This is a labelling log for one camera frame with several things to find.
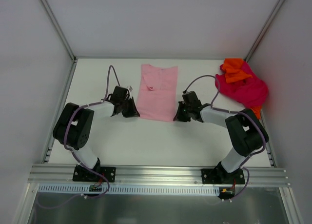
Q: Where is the pink t-shirt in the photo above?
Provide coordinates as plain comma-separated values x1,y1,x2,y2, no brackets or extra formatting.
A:
136,64,178,122

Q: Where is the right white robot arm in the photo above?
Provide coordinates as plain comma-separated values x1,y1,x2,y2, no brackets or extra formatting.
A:
174,91,269,183

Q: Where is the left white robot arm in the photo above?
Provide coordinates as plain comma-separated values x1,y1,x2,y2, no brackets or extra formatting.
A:
52,86,140,182

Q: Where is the orange t-shirt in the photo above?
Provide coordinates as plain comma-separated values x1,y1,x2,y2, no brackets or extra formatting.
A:
222,58,252,83

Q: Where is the magenta t-shirt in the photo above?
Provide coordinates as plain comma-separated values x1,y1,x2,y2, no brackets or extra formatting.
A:
215,61,269,108

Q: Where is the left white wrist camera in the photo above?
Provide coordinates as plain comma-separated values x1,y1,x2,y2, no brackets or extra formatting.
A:
127,86,133,93

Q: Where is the right black base bracket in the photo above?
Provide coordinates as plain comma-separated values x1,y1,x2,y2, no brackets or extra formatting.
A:
200,162,245,185

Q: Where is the black base bracket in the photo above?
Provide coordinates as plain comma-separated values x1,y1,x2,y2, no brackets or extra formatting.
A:
72,160,117,183
200,162,245,185

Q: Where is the left black base bracket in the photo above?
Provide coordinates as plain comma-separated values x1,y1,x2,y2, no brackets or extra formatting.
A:
72,160,117,183

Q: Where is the white slotted cable duct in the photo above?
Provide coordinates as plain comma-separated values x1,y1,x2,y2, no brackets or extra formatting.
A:
38,183,220,196

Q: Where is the left aluminium corner post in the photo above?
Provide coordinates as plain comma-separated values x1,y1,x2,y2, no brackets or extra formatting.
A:
39,0,77,63

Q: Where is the aluminium corner post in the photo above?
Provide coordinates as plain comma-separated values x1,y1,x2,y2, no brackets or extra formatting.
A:
244,0,287,62
39,0,77,63

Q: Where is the right aluminium corner post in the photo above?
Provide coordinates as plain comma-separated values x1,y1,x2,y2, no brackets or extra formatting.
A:
244,0,287,62

